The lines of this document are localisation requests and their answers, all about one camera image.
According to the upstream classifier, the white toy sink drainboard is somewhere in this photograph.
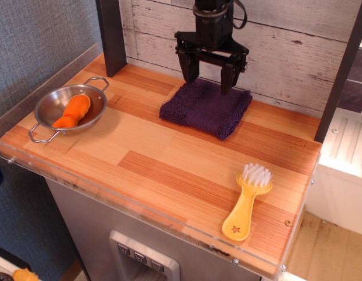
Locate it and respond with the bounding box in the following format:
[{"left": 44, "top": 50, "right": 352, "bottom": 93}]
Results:
[{"left": 319, "top": 108, "right": 362, "bottom": 178}]

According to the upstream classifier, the yellow brush with white bristles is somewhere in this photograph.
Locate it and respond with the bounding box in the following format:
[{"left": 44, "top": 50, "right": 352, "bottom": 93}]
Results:
[{"left": 222, "top": 163, "right": 273, "bottom": 241}]

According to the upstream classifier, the dark left shelf post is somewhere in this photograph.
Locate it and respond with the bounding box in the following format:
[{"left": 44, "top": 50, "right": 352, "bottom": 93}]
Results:
[{"left": 95, "top": 0, "right": 127, "bottom": 77}]

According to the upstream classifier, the silver dispenser panel with buttons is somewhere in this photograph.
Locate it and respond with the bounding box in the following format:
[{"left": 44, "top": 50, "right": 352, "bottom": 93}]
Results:
[{"left": 109, "top": 230, "right": 181, "bottom": 280}]

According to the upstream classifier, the clear acrylic counter guard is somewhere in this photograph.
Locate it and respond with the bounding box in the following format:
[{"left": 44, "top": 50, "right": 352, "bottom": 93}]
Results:
[{"left": 0, "top": 134, "right": 320, "bottom": 279}]

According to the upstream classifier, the dark shelf post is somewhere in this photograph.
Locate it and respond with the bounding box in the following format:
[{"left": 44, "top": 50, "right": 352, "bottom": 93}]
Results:
[
  {"left": 314, "top": 2, "right": 362, "bottom": 143},
  {"left": 95, "top": 0, "right": 127, "bottom": 77}
]

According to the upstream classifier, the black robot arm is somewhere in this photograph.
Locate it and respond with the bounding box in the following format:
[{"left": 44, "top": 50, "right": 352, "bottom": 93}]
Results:
[{"left": 175, "top": 1, "right": 249, "bottom": 95}]

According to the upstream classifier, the orange plush toy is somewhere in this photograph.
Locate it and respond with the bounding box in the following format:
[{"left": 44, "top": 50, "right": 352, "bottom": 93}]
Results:
[{"left": 52, "top": 94, "right": 91, "bottom": 128}]

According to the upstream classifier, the dark right shelf post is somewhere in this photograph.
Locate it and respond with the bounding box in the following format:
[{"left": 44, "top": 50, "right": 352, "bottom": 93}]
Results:
[{"left": 314, "top": 2, "right": 362, "bottom": 143}]

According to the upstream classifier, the orange object at bottom left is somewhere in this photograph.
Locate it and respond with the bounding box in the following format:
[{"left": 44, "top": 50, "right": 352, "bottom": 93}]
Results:
[{"left": 12, "top": 268, "right": 40, "bottom": 281}]

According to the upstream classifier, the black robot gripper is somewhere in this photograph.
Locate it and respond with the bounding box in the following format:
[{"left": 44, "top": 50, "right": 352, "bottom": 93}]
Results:
[{"left": 174, "top": 11, "right": 249, "bottom": 95}]

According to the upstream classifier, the purple cloth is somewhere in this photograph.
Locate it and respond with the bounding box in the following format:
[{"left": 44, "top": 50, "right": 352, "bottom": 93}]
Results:
[{"left": 159, "top": 78, "right": 253, "bottom": 140}]

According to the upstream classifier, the steel bowl with wire handles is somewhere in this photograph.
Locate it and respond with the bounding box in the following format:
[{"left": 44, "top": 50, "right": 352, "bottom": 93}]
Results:
[{"left": 28, "top": 77, "right": 109, "bottom": 143}]

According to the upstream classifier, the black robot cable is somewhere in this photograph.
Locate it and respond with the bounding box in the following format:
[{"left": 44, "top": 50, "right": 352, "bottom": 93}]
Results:
[{"left": 227, "top": 0, "right": 248, "bottom": 30}]

